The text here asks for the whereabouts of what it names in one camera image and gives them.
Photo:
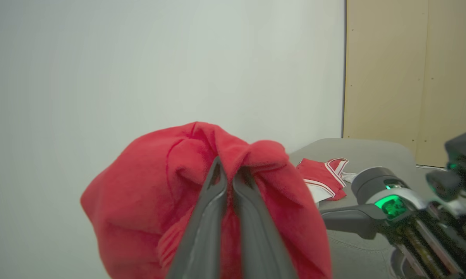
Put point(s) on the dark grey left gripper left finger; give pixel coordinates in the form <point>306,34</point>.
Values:
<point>203,232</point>

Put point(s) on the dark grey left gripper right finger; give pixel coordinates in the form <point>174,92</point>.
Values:
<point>256,240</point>

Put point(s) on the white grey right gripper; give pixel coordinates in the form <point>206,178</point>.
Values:
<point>430,240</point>

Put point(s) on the red white striped jersey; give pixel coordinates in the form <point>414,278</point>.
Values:
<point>318,176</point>

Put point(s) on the plain red garment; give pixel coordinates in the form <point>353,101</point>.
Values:
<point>140,193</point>

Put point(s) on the beige wooden panel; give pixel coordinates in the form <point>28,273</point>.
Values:
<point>391,77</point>

